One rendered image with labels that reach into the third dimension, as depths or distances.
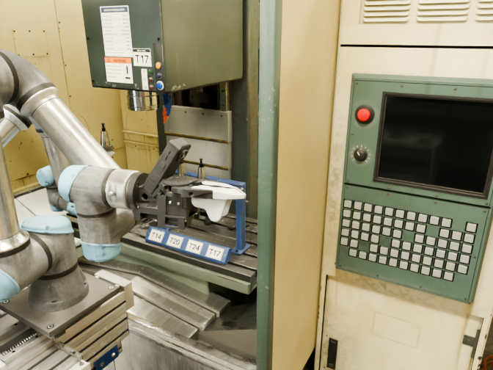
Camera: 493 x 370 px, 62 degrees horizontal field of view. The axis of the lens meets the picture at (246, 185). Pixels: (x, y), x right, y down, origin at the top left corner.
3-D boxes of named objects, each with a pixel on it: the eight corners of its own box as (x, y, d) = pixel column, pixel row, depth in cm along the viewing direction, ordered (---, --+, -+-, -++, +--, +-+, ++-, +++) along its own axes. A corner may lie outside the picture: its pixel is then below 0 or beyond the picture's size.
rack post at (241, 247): (240, 255, 184) (240, 194, 173) (229, 252, 186) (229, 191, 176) (251, 246, 192) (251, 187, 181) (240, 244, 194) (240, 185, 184)
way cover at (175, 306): (191, 362, 161) (189, 329, 156) (43, 295, 202) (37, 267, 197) (230, 318, 186) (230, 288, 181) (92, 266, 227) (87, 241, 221)
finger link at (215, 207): (243, 222, 72) (195, 215, 75) (245, 189, 71) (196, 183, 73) (238, 227, 69) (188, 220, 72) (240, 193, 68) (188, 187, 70)
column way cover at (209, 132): (229, 196, 250) (227, 112, 232) (167, 183, 272) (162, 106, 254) (232, 194, 254) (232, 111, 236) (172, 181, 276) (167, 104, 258)
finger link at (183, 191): (218, 196, 73) (174, 190, 75) (219, 186, 72) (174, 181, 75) (209, 202, 68) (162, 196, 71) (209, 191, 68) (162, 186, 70)
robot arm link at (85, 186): (84, 197, 86) (78, 158, 83) (130, 202, 83) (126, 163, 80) (58, 211, 79) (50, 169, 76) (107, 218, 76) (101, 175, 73)
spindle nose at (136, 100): (166, 108, 208) (164, 84, 204) (142, 112, 196) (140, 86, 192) (144, 105, 217) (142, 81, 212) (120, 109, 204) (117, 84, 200)
